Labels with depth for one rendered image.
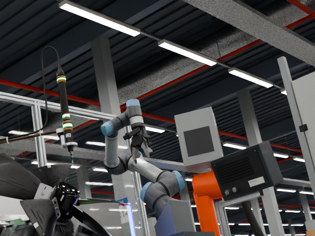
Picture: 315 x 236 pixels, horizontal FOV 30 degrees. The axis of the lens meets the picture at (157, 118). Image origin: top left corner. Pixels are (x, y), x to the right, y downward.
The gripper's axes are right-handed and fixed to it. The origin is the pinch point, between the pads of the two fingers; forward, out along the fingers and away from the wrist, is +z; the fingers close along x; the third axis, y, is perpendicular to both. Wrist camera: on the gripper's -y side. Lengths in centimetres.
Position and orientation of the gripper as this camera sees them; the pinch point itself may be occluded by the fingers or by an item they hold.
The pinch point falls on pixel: (141, 159)
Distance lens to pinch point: 318.8
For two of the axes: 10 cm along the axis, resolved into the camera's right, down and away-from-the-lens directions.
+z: 1.9, 9.2, -3.5
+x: -7.5, 3.6, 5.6
